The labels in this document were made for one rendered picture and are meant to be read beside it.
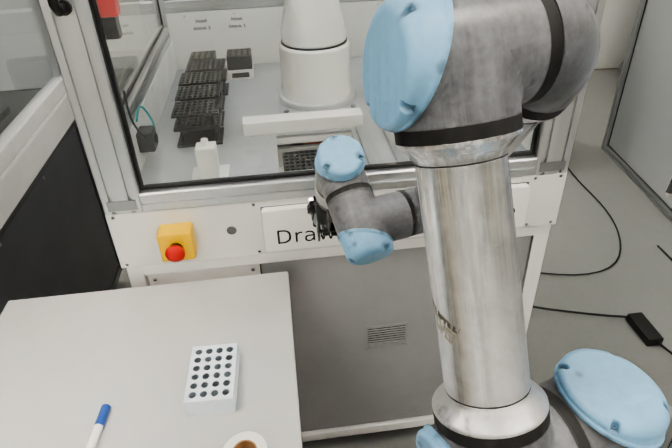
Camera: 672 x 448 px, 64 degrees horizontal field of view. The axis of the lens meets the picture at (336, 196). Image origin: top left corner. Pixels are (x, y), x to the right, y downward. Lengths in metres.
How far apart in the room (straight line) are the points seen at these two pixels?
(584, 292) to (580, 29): 2.04
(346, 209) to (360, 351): 0.79
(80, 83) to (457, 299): 0.81
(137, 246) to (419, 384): 0.90
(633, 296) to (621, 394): 1.91
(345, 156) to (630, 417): 0.48
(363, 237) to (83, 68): 0.60
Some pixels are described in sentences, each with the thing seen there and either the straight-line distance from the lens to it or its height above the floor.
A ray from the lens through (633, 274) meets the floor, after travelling 2.68.
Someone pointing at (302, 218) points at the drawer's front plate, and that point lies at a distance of 1.19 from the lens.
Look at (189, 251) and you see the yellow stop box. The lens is 1.21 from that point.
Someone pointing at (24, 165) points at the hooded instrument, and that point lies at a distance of 1.74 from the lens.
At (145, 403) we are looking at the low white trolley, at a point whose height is 0.76.
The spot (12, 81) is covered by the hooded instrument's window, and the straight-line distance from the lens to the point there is 1.80.
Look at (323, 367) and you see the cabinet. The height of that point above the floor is 0.37.
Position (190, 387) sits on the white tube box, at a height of 0.79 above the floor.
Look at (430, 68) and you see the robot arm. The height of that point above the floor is 1.43.
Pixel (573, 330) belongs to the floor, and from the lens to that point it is 2.33.
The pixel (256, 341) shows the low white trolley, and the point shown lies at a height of 0.76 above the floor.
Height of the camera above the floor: 1.58
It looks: 33 degrees down
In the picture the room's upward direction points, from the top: 2 degrees counter-clockwise
